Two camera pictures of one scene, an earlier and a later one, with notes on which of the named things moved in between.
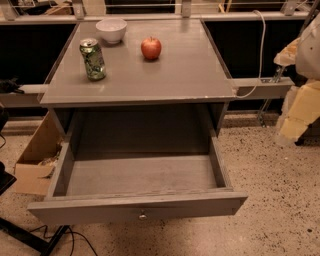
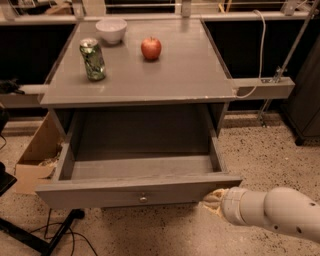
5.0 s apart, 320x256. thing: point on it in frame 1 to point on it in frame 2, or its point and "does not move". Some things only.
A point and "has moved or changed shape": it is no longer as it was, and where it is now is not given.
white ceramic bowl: (112, 29) does not move
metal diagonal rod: (279, 70) does not move
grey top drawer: (134, 166) has moved or changed shape
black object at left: (10, 86) does not move
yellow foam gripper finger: (287, 56) to (217, 211)
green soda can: (95, 63) does not move
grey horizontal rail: (265, 88) does not move
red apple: (151, 47) does not move
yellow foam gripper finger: (301, 109) to (214, 199)
